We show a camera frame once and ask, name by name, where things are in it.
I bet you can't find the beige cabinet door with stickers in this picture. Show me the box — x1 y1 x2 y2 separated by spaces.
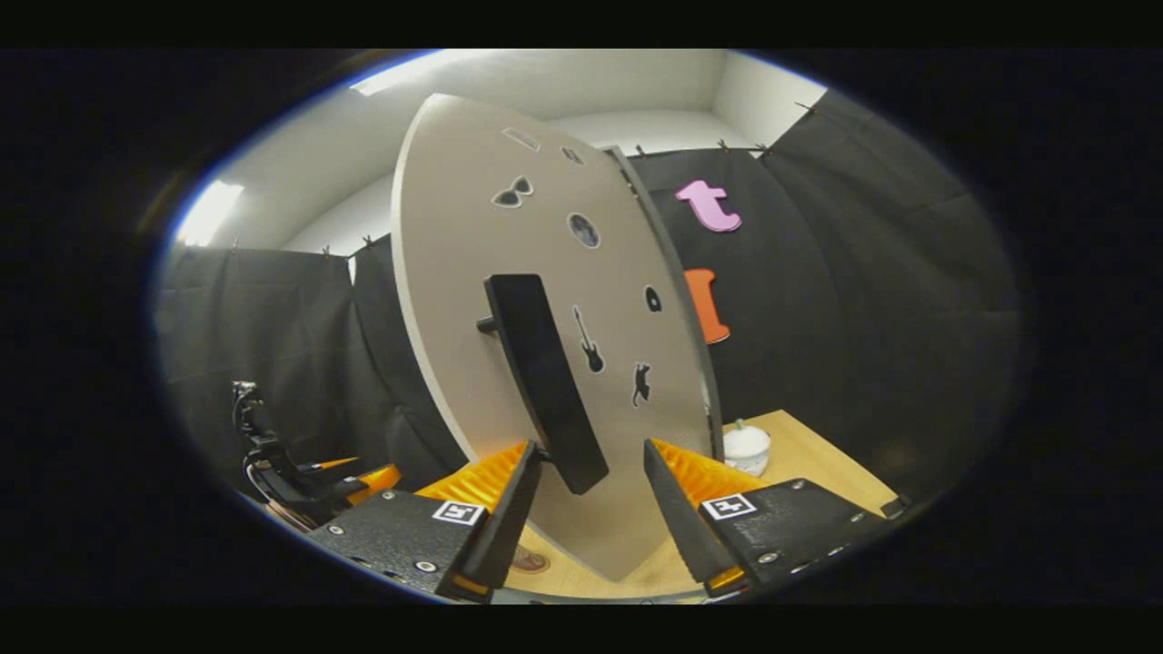
391 94 714 582

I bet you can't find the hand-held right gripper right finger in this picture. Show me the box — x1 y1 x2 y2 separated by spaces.
643 438 896 596

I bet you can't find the grey cabinet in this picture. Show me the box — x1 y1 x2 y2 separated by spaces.
604 145 725 460

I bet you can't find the black backdrop cloth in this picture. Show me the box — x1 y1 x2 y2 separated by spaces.
154 88 1023 510

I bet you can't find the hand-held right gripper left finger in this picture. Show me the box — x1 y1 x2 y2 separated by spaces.
307 441 543 602

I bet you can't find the black door handle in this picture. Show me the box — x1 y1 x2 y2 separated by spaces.
477 272 611 496

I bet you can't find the white lidded cup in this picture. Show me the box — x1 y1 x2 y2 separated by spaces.
722 418 772 478

